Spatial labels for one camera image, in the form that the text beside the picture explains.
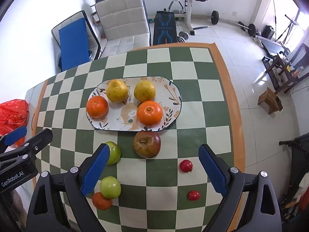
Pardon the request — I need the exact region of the green apple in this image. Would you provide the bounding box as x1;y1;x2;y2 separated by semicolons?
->
106;141;121;165
100;176;121;199

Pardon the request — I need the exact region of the yellow lemon pointed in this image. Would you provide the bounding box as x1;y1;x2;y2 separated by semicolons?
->
106;79;128;103

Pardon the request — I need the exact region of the red apple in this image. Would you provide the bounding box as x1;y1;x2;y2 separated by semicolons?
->
132;131;161;159

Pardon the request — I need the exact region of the large orange mandarin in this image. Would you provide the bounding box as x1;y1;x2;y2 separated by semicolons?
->
137;101;163;126

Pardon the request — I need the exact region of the yellow lemon round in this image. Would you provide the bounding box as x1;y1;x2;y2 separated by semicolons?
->
134;80;156;102

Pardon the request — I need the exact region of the red plastic bag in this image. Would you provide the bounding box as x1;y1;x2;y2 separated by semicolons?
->
0;99;28;148

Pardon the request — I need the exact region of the small orange mandarin near edge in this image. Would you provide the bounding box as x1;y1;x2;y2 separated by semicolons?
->
92;192;112;211

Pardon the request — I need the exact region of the red tomato lower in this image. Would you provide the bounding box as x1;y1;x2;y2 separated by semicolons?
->
187;190;201;201

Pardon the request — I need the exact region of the red tomato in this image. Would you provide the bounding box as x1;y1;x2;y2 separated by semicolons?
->
187;190;201;201
179;159;193;173

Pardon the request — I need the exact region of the black treadmill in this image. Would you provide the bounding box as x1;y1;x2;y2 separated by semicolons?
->
279;133;308;200

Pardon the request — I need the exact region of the red tomato upper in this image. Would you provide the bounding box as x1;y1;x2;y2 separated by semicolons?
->
179;159;193;173

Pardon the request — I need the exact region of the floral ceramic plate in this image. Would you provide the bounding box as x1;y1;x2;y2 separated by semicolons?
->
86;76;182;131

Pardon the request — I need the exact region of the blue folding mat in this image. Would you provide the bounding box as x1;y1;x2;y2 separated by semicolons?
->
51;10;101;71

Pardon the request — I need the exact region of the green checkered tablecloth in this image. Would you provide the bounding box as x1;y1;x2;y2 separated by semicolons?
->
25;43;244;231

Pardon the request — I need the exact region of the small wooden stool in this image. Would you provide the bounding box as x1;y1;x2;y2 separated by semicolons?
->
257;87;283;115

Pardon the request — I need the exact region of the wooden desk with monitor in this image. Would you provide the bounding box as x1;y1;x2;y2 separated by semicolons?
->
258;37;308;94

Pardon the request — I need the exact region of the beige cushioned chair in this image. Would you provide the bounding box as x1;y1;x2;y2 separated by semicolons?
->
95;0;151;58

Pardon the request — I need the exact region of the black workout bench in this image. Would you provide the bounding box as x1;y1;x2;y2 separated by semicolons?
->
152;11;177;46

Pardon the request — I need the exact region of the black speaker box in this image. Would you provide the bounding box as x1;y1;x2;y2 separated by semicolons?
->
261;25;275;39

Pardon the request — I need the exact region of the barbell on floor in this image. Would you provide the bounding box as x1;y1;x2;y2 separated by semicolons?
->
211;10;257;37

